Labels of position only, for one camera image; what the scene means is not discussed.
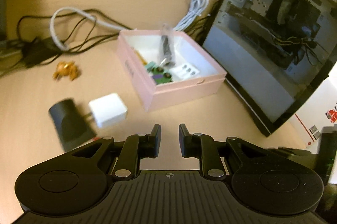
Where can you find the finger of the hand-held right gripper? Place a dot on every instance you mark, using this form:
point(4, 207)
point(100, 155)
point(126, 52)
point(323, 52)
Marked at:
point(300, 153)

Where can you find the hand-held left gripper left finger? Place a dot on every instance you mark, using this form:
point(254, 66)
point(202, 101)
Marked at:
point(155, 142)

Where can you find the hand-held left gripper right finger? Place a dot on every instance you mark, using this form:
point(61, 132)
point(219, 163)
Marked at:
point(183, 142)

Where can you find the pink cardboard box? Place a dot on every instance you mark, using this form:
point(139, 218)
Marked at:
point(184, 92)

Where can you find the white charger plug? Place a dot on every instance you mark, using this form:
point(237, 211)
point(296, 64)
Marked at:
point(108, 109)

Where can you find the green purple fidget toy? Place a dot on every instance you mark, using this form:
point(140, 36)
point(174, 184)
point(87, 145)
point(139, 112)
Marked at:
point(160, 78)

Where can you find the white block with round holes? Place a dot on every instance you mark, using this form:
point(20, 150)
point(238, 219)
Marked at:
point(185, 71)

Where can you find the black wedge stand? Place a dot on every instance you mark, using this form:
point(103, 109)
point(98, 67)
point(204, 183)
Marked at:
point(68, 124)

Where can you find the clear bag with black part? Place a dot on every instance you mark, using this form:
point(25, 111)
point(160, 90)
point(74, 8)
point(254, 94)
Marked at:
point(165, 47)

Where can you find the brown wooden figurine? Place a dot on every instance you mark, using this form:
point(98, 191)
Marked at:
point(65, 70)

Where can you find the white carton red print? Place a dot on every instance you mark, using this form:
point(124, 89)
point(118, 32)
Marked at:
point(318, 113)

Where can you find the computer case with glass panel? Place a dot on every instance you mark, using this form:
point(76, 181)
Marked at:
point(263, 55)

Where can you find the black power adapter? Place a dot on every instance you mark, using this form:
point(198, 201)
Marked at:
point(39, 51)

